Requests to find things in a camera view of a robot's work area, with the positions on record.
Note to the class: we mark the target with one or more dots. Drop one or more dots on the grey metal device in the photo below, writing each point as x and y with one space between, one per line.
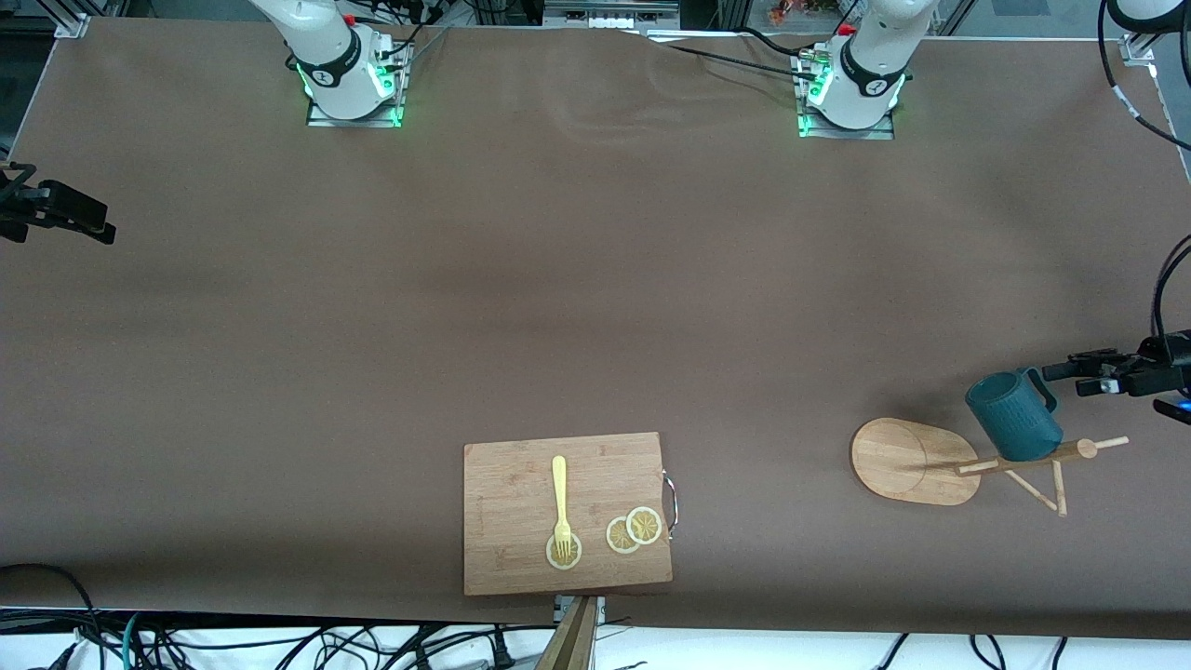
609 14

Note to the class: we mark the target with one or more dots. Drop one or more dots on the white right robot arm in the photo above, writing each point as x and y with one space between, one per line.
326 56

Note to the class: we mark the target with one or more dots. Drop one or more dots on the lemon slice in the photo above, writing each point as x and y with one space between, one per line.
564 561
644 525
616 538

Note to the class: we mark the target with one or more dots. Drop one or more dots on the wooden post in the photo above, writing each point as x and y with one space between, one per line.
572 642

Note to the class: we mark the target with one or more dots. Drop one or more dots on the yellow plastic fork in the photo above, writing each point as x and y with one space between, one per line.
559 484

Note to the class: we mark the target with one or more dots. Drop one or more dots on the small metal bracket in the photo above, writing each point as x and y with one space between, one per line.
600 609

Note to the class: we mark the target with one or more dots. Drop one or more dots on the aluminium frame corner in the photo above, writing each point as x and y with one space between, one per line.
1139 48
73 25

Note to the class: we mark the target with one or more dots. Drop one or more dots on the teal ribbed mug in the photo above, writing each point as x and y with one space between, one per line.
1014 423

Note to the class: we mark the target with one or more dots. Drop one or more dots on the wooden mug rack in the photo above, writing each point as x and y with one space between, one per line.
898 461

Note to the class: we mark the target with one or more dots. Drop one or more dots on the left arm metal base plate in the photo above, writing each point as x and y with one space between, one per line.
884 132

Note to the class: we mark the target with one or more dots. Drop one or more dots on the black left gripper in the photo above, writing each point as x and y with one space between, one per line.
1157 373

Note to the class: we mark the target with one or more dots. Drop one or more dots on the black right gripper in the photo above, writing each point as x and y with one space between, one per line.
28 207

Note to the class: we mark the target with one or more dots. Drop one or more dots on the bamboo cutting board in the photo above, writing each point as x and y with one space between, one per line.
512 521

